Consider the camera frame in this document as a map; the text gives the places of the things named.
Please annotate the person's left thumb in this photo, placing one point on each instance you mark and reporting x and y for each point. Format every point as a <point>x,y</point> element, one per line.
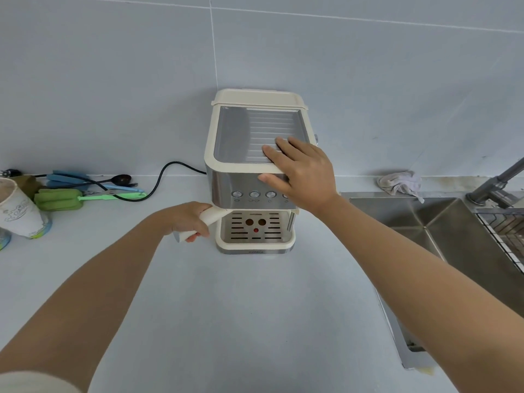
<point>202,207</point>

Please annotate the metal sink drain rack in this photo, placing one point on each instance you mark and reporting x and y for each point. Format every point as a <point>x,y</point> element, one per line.
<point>505,233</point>

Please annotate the grey metal faucet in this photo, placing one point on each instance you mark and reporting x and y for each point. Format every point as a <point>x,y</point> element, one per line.
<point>489,188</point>

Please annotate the person's right thumb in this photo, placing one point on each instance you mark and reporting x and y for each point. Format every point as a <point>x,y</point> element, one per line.
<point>273,182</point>

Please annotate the grey crumpled rag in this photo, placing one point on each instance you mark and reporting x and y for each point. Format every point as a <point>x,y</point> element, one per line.
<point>401,182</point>

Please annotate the brown sponge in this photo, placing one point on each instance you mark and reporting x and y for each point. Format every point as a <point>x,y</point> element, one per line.
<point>28,184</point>

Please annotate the printed white paper cup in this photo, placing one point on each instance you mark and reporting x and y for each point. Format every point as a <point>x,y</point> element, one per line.
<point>22,210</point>

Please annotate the cream drip tray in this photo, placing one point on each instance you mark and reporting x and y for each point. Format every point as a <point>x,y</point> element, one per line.
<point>256,241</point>

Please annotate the green sponge bottle brush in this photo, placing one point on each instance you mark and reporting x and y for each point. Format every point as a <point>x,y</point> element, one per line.
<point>57,199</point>

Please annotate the stainless steel sink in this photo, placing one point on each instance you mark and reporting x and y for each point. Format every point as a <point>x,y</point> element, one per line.
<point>442,233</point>

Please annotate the cream and steel espresso machine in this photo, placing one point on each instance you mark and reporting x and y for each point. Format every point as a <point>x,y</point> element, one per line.
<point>239,130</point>

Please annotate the person's right hand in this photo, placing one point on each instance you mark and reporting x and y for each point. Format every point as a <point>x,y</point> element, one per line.
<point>307,175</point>

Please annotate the person's right forearm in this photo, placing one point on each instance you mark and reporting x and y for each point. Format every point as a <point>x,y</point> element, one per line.
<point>409,282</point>

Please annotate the blue rimmed paper cup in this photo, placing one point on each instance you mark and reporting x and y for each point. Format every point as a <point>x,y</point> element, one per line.
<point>3,239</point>

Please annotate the blue bottle brush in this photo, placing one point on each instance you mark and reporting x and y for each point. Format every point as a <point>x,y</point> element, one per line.
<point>67,179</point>

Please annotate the black spoon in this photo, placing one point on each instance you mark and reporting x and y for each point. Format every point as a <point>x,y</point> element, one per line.
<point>120,179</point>

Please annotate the person's left hand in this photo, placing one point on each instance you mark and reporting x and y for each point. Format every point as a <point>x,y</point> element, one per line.
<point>185,216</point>

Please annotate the person's left forearm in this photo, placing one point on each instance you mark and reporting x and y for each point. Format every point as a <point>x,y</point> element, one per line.
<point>94,298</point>

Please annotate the person's right middle finger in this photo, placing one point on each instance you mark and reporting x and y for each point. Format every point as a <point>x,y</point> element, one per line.
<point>283,144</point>

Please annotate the black power plug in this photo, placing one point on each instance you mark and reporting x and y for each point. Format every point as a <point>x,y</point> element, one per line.
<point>10,173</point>

